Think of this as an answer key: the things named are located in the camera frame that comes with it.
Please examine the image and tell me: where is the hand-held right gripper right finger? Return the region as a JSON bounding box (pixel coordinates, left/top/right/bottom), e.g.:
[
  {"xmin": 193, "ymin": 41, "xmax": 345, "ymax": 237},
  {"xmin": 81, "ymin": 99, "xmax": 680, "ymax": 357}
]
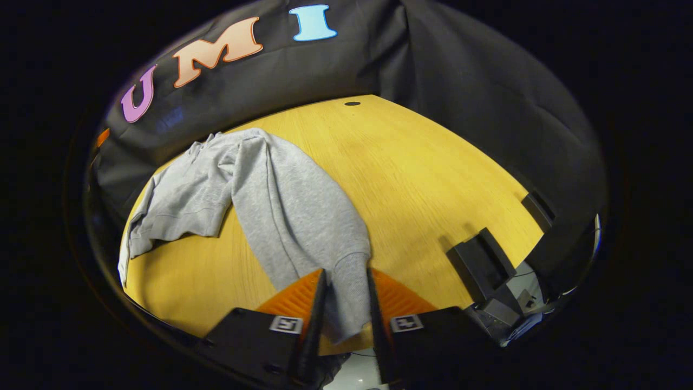
[{"xmin": 367, "ymin": 267, "xmax": 488, "ymax": 385}]

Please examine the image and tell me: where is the black plastic bracket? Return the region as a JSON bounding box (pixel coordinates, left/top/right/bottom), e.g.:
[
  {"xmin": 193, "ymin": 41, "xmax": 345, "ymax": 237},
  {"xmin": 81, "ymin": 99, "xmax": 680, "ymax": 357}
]
[{"xmin": 447, "ymin": 227, "xmax": 518, "ymax": 304}]

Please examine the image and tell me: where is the grey metal base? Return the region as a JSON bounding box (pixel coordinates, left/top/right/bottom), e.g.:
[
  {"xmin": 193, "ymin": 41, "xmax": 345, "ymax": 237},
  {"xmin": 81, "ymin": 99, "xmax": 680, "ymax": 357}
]
[{"xmin": 476, "ymin": 260, "xmax": 545, "ymax": 347}]

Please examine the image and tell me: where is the grey sweatshirt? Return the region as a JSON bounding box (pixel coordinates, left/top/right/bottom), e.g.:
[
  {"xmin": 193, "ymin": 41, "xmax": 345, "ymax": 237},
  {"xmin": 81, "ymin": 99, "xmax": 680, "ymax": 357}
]
[{"xmin": 118, "ymin": 128, "xmax": 373, "ymax": 345}]

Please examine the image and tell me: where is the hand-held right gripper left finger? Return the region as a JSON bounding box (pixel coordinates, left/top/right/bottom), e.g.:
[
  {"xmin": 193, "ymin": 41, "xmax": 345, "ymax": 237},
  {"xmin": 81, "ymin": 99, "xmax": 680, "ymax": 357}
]
[{"xmin": 195, "ymin": 268, "xmax": 328, "ymax": 388}]

